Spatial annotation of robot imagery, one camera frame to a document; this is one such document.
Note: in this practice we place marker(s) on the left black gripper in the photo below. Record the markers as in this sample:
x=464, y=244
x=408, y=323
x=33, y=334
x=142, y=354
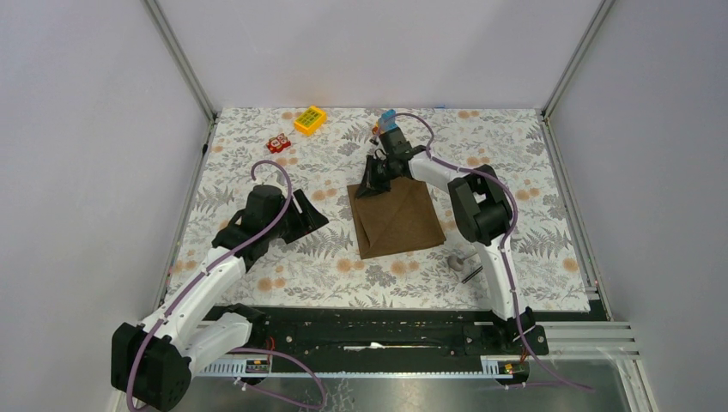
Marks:
x=306, y=221

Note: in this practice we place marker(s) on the metal spoon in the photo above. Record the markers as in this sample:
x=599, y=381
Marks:
x=457, y=263

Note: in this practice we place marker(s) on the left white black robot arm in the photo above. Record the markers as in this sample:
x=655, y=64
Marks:
x=155, y=360

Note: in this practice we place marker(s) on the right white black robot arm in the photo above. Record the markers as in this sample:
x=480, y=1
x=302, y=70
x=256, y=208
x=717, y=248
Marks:
x=482, y=210

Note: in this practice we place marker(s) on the brown cloth napkin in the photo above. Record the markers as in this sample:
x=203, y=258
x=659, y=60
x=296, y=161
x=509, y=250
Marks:
x=398, y=221

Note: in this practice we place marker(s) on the yellow toy block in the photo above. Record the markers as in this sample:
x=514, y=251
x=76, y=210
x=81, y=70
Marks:
x=310, y=120

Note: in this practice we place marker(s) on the red toy block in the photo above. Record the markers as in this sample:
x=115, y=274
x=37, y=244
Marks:
x=278, y=143

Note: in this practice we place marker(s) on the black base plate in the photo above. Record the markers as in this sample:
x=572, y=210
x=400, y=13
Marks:
x=382, y=341

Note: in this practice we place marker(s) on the blue orange toy car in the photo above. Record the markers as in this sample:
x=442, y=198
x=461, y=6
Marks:
x=385, y=123

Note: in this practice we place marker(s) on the floral tablecloth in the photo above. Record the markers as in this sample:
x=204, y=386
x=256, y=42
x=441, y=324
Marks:
x=325, y=268

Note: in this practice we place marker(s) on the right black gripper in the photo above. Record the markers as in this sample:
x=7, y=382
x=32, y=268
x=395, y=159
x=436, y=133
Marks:
x=370, y=185

